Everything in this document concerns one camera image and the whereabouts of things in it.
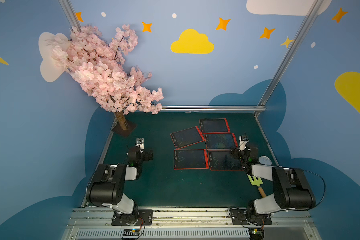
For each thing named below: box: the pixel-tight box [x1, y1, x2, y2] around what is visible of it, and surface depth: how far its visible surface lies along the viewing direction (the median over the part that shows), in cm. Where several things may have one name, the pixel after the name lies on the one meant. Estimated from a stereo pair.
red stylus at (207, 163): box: [204, 149, 210, 169], surface depth 97 cm
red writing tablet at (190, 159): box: [173, 149, 210, 170], surface depth 98 cm
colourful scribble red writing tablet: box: [205, 133, 239, 150], surface depth 107 cm
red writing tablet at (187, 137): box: [170, 126, 206, 150], surface depth 110 cm
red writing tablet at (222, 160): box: [207, 149, 245, 171], surface depth 97 cm
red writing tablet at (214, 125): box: [199, 118, 231, 133], surface depth 117 cm
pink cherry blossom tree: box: [50, 24, 164, 138], surface depth 75 cm
